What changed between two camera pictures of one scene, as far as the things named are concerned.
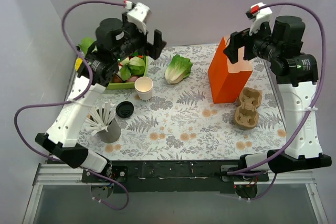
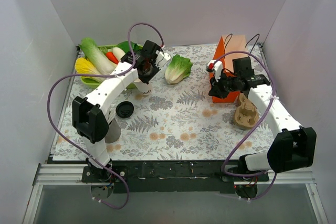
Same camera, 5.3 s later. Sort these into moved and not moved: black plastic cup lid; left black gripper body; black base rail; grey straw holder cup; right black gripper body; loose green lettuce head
Moved: left black gripper body; right black gripper body
Not moved: black base rail; loose green lettuce head; black plastic cup lid; grey straw holder cup
